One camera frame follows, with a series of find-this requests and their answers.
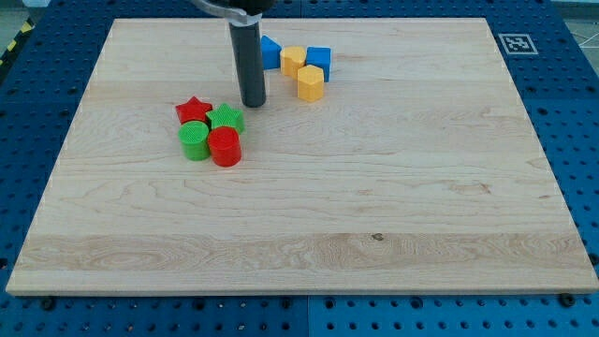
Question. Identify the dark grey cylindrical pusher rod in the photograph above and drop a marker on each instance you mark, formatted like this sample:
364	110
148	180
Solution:
247	52

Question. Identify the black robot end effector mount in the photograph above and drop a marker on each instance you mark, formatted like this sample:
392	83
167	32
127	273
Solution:
251	7

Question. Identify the blue triangle block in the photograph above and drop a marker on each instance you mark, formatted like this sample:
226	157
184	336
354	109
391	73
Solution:
270	53

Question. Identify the yellow heart block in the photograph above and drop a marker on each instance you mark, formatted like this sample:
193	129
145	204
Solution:
292	58

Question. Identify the blue cube block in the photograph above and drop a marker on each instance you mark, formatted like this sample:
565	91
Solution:
321	57

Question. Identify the yellow hexagon block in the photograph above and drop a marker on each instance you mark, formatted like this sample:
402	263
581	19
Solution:
310	81

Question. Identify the green star block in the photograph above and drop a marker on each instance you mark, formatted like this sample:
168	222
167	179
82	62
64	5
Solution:
224	115

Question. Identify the red star block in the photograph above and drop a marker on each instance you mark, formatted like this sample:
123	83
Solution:
193	110

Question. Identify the red cylinder block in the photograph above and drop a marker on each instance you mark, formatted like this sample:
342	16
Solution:
225	146

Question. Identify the green cylinder block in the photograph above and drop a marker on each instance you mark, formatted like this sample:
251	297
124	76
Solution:
193	138

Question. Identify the light wooden board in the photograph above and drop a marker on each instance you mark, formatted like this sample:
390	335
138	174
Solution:
418	172

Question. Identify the white fiducial marker tag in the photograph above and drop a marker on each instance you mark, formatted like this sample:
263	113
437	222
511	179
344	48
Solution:
517	44

